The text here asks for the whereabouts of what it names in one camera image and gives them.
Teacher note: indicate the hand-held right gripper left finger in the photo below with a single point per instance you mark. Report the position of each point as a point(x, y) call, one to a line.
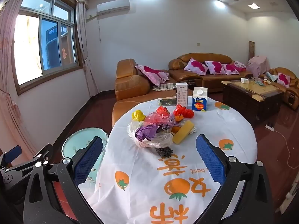
point(87, 161)

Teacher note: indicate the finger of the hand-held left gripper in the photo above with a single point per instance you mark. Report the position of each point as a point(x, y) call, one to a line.
point(12, 153)
point(38, 158)

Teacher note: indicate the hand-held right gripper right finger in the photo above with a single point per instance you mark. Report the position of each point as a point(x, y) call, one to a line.
point(210, 161)

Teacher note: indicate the light blue trash bin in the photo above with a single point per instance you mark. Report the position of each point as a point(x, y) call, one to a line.
point(79, 140)

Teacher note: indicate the yellow sponge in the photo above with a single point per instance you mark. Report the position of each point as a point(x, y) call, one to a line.
point(183, 131)

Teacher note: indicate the clear printed plastic bag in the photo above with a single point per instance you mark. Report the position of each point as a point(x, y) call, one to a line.
point(161, 140)

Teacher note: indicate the red plastic bag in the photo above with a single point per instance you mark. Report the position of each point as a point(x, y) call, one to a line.
point(162, 112)
point(184, 112)

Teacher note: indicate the pink plastic bag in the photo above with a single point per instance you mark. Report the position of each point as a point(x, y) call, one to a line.
point(154, 121)

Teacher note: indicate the small white wrapper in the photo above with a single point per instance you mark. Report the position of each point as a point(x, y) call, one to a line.
point(193, 130)

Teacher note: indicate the dark beaded clump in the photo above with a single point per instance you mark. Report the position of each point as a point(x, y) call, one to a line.
point(164, 152)

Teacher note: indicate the white orange printed tablecloth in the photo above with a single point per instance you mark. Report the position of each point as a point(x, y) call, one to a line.
point(140, 168)

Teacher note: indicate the large pink curtain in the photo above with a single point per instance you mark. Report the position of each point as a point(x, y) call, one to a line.
point(9, 98)

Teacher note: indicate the blue milk carton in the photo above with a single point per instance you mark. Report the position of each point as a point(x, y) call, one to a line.
point(199, 102)

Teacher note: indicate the purple plastic bag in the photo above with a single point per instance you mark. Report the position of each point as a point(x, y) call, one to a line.
point(147, 131)

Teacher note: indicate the yellow crumpled plastic bag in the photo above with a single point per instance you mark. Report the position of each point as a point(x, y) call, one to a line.
point(138, 115)

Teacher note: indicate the white power strip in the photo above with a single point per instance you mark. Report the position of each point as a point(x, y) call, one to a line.
point(269, 127)

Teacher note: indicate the tall white carton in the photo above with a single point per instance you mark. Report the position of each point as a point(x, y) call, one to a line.
point(181, 95)

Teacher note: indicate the dark wooden coffee table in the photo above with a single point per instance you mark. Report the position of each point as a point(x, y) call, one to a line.
point(252, 102)

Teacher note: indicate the green snack packet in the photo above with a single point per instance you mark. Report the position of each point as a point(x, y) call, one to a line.
point(167, 101)

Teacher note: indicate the orange leather long sofa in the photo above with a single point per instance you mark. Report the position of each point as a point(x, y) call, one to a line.
point(210, 80)

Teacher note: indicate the orange leather chaise sofa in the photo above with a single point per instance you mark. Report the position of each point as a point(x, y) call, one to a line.
point(130, 88)

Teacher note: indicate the white tissue box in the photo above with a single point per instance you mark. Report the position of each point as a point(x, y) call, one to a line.
point(244, 80)

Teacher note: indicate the checked cloth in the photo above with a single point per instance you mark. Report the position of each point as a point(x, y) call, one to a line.
point(163, 86)

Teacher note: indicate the narrow pink curtain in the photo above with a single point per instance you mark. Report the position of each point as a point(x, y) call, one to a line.
point(86, 70)

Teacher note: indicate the pink flowered pillow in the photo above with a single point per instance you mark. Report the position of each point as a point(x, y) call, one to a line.
point(215, 67)
point(230, 68)
point(196, 66)
point(283, 78)
point(151, 74)

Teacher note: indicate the pink covered appliance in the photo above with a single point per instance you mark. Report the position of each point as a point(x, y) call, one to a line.
point(257, 65)

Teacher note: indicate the orange leather armchair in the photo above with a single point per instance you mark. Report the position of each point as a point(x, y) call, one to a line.
point(292, 91)

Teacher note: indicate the window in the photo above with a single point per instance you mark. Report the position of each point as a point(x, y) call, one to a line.
point(50, 42)

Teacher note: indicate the rolled brown mat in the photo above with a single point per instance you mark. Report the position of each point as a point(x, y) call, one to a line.
point(251, 50)

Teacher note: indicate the white air conditioner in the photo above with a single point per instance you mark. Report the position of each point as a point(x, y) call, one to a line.
point(113, 5)

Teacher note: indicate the square ceiling light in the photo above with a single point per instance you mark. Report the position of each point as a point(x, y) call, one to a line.
point(252, 5)

